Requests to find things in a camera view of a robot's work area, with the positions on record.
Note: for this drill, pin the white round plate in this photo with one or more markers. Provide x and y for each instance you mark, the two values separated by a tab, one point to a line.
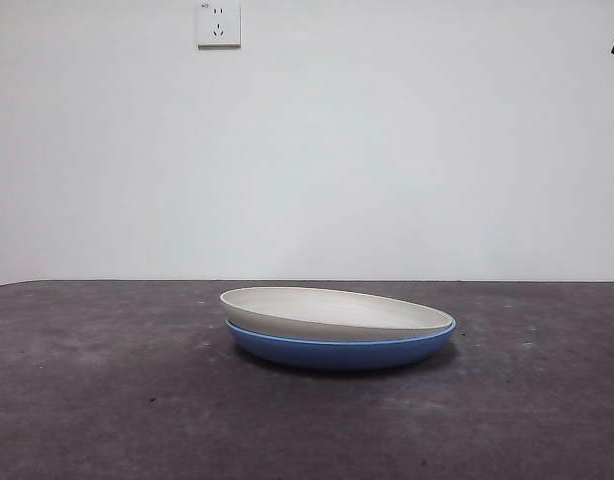
312	315

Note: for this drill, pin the blue round plate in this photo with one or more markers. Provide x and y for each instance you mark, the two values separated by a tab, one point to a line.
337	355

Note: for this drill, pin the white wall socket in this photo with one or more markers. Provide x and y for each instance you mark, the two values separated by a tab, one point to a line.
218	25

